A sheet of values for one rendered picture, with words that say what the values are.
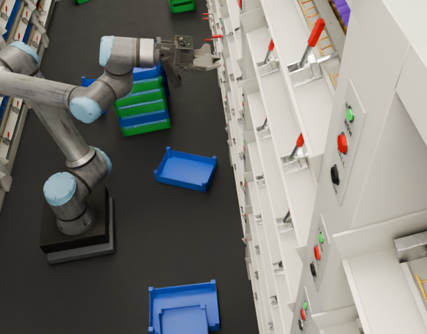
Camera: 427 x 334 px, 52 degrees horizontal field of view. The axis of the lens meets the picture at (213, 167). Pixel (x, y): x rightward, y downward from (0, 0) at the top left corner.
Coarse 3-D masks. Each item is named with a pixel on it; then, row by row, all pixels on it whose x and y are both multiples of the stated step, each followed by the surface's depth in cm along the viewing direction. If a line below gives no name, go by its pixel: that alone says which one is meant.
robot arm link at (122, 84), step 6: (108, 72) 139; (132, 72) 144; (102, 78) 139; (108, 78) 139; (114, 78) 140; (120, 78) 140; (126, 78) 141; (132, 78) 146; (114, 84) 139; (120, 84) 141; (126, 84) 143; (132, 84) 148; (114, 90) 150; (120, 90) 142; (126, 90) 145; (120, 96) 144; (126, 96) 148
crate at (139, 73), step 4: (104, 68) 241; (136, 68) 247; (140, 68) 247; (144, 68) 247; (148, 68) 247; (152, 68) 246; (156, 68) 238; (104, 72) 234; (136, 72) 237; (140, 72) 237; (144, 72) 238; (148, 72) 238; (152, 72) 239; (156, 72) 240; (160, 72) 240; (136, 76) 239; (140, 76) 239; (144, 76) 240; (148, 76) 240; (152, 76) 241; (156, 76) 241; (136, 80) 241
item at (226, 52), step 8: (224, 48) 188; (224, 56) 192; (232, 72) 185; (232, 80) 181; (232, 88) 178; (232, 96) 176; (240, 120) 164; (240, 128) 163; (240, 136) 161; (240, 152) 150
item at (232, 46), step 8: (224, 8) 174; (224, 16) 177; (224, 24) 175; (232, 48) 164; (232, 56) 161; (232, 64) 158; (240, 72) 154; (240, 88) 149; (240, 96) 146; (240, 104) 144; (240, 112) 136
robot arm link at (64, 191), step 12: (48, 180) 198; (60, 180) 197; (72, 180) 196; (84, 180) 202; (48, 192) 194; (60, 192) 193; (72, 192) 195; (84, 192) 202; (60, 204) 195; (72, 204) 198; (84, 204) 207; (60, 216) 202; (72, 216) 203
